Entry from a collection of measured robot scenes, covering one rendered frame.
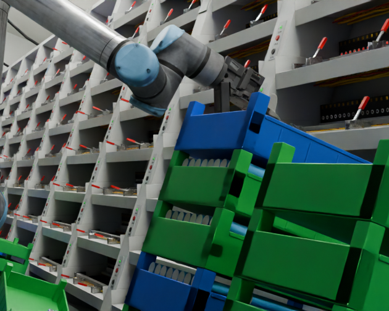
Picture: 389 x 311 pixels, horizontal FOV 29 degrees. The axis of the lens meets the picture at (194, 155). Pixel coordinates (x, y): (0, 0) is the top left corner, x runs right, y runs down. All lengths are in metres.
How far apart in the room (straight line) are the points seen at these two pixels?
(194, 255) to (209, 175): 0.11
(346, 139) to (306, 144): 0.72
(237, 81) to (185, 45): 0.18
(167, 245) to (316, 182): 0.34
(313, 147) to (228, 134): 0.12
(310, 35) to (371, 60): 0.48
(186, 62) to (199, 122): 0.73
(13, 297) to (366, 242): 1.81
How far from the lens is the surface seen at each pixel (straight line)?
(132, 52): 1.67
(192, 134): 1.11
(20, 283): 2.46
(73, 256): 3.39
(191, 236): 1.01
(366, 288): 0.71
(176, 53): 1.81
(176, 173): 1.11
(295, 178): 0.81
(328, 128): 1.94
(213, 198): 0.99
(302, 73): 2.04
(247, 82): 1.89
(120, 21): 4.12
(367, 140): 1.68
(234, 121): 1.01
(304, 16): 2.18
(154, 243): 1.10
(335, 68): 1.91
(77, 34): 1.75
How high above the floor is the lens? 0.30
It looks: 9 degrees up
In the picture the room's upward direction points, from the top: 18 degrees clockwise
